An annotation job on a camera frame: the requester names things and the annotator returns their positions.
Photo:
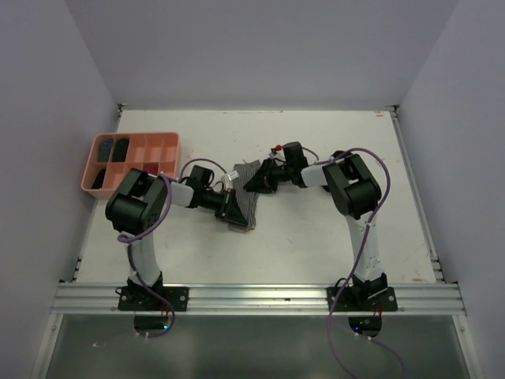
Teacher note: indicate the pink divided organizer tray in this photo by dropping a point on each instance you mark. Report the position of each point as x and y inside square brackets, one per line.
[163, 148]

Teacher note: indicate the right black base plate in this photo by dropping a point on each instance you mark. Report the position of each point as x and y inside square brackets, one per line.
[361, 298]

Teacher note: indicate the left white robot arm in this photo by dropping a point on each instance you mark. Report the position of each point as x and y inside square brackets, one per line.
[141, 203]

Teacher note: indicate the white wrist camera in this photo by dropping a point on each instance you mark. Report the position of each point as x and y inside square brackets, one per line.
[229, 177]
[276, 153]

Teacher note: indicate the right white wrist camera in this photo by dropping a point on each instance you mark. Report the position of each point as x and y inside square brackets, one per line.
[276, 153]

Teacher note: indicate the aluminium mounting rail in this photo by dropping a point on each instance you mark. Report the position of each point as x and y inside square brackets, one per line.
[432, 299]

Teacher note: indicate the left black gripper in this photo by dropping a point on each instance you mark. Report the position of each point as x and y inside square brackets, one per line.
[228, 208]

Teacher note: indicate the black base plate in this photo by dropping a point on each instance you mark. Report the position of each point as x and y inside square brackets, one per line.
[361, 298]
[154, 298]

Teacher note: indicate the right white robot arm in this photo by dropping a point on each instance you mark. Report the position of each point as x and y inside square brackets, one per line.
[356, 195]

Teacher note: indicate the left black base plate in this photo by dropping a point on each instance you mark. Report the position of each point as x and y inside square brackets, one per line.
[154, 298]

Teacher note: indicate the dark red rolled underwear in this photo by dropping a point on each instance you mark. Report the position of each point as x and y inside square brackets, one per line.
[151, 168]

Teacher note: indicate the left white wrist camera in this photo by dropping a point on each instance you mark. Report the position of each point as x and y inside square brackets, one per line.
[229, 177]

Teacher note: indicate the grey striped rolled underwear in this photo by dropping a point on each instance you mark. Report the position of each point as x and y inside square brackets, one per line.
[104, 150]

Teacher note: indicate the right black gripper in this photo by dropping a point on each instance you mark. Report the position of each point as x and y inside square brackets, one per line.
[263, 180]

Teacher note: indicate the grey striped underwear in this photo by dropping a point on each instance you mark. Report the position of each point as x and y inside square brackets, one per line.
[104, 150]
[246, 171]

